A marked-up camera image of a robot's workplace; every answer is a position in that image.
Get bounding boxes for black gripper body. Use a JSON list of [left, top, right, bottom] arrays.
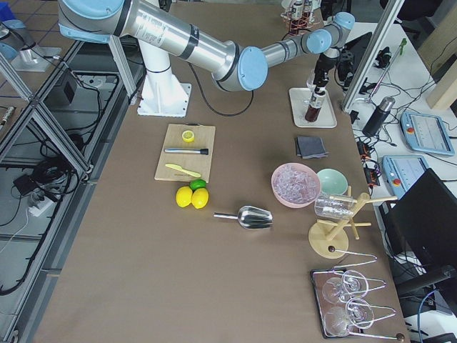
[[316, 51, 338, 82]]

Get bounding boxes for tea bottle front slot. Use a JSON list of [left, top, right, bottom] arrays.
[[305, 89, 326, 122]]

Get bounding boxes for copper wire bottle basket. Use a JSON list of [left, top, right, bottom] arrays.
[[281, 0, 316, 36]]

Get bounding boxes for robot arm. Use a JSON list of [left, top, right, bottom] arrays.
[[58, 1, 355, 91]]

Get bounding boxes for clear wine glass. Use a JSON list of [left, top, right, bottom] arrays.
[[305, 69, 321, 109]]

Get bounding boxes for cream serving tray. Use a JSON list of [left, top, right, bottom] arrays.
[[288, 87, 338, 129]]

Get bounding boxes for grey folded cloth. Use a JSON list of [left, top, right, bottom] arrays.
[[295, 136, 328, 159]]

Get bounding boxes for black thermos bottle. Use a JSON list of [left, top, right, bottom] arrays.
[[362, 96, 396, 137]]

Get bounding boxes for mint green bowl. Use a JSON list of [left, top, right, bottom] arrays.
[[317, 169, 348, 195]]

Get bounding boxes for clear ice cubes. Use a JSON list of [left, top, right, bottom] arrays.
[[273, 164, 319, 203]]

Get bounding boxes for pink bowl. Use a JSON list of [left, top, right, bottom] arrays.
[[271, 162, 321, 208]]

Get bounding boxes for blue teach pendant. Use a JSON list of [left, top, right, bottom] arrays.
[[400, 111, 455, 156], [382, 155, 429, 199]]

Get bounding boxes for clear glass jar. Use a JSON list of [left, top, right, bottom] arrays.
[[314, 193, 356, 219]]

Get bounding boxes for bamboo cutting board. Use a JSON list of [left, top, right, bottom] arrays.
[[154, 124, 216, 182]]

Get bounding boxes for steel muddler black tip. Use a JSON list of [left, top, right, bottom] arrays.
[[163, 148, 209, 156]]

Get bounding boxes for half lemon slice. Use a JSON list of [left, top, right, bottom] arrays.
[[181, 130, 195, 143]]

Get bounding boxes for steel ice scoop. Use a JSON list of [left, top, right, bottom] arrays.
[[214, 205, 273, 229]]

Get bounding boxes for wooden glass drying tree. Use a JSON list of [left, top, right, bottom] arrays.
[[308, 187, 397, 259]]

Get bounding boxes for green lime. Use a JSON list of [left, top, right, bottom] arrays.
[[189, 179, 206, 192]]

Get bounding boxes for yellow lemon lower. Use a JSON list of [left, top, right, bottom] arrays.
[[191, 188, 209, 209]]

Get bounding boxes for yellow lemon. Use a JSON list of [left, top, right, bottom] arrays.
[[191, 188, 209, 209], [175, 186, 193, 208]]

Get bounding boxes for yellow plastic knife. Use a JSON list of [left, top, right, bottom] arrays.
[[165, 164, 201, 178]]

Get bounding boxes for black computer monitor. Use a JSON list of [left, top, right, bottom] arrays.
[[386, 169, 456, 267]]

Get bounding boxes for yellow lemon upper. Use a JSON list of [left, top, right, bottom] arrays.
[[175, 186, 193, 208]]

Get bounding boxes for wine glass upper hanging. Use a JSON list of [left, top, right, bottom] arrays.
[[322, 270, 368, 304]]

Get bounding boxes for wine glass hanging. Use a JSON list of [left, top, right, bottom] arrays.
[[323, 299, 374, 337], [322, 270, 368, 304]]

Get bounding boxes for black framed wooden tray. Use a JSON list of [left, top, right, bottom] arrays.
[[310, 268, 348, 339]]

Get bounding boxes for wine glass lower hanging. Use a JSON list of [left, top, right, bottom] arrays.
[[323, 299, 374, 337]]

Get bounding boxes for aluminium frame post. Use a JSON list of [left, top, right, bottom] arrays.
[[341, 0, 404, 114]]

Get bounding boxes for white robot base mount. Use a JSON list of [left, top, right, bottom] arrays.
[[138, 41, 191, 118]]

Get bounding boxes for steel wire glass hanger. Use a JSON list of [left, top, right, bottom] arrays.
[[328, 246, 405, 342]]

